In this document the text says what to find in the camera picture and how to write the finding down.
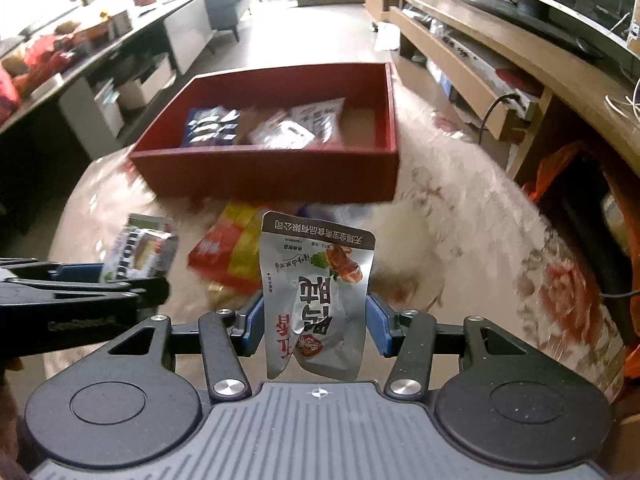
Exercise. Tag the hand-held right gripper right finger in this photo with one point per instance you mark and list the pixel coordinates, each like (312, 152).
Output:
(378, 325)

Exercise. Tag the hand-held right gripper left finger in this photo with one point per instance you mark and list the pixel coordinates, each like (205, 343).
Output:
(251, 325)

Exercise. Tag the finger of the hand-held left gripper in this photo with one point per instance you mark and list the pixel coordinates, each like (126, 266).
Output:
(145, 290)
(80, 273)

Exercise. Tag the green white snack packet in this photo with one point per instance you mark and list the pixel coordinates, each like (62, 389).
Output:
(140, 250)

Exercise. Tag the silver snack packet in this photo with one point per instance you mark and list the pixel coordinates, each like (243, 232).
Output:
(320, 280)

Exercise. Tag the red yellow snack packet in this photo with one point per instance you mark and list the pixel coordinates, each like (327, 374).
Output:
(225, 250)

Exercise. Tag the dark blue wafer packet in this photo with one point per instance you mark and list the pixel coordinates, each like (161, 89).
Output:
(307, 208)

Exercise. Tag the red cardboard box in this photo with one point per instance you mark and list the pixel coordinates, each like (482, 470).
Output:
(260, 170)

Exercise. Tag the blue snack packet strip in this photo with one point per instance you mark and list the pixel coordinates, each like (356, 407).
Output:
(210, 127)

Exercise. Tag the white orange bread packet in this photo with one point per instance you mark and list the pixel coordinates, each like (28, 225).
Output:
(320, 115)

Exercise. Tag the red plastic bag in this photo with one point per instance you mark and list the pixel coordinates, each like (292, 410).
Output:
(7, 95)

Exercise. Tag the white storage box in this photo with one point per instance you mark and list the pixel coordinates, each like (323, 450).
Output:
(145, 82)

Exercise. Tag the orange plastic bag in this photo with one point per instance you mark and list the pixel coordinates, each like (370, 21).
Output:
(555, 170)

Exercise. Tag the black coffee table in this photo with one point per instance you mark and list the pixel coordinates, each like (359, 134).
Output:
(150, 17)

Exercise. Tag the white media player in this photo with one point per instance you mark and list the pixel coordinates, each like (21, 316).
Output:
(475, 52)

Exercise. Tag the wooden television stand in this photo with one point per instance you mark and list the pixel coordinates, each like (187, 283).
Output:
(475, 45)

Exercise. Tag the grey sofa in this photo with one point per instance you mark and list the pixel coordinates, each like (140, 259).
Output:
(230, 5)

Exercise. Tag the television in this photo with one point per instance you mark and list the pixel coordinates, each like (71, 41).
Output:
(525, 0)

